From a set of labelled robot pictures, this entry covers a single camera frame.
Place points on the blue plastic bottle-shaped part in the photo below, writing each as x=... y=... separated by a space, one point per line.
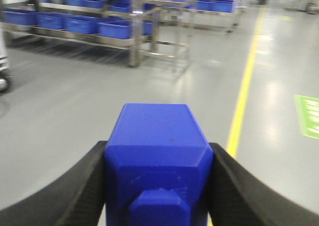
x=157 y=163

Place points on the blue bin on rack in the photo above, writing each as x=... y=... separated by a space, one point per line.
x=20 y=16
x=51 y=20
x=119 y=29
x=81 y=24

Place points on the steel flow rack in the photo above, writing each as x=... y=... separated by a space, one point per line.
x=144 y=27

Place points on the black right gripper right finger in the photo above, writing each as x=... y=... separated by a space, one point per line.
x=237 y=198

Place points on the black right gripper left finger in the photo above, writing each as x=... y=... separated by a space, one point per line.
x=74 y=199

